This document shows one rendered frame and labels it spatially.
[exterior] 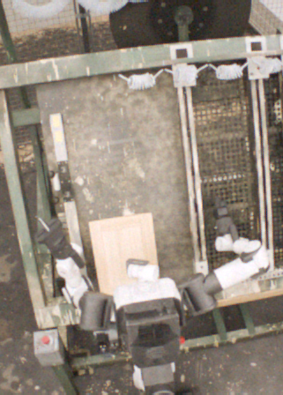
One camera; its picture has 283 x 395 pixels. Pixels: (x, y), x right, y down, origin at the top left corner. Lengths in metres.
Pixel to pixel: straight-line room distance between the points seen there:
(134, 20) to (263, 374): 2.35
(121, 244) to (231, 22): 1.38
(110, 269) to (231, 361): 1.25
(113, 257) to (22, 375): 1.30
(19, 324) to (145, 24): 2.22
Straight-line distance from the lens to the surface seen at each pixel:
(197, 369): 3.17
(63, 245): 1.82
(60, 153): 2.16
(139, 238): 2.29
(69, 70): 2.08
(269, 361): 3.26
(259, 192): 2.31
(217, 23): 2.67
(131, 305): 1.80
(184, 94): 2.15
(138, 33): 2.59
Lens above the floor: 2.95
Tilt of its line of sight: 48 degrees down
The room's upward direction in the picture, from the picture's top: 3 degrees counter-clockwise
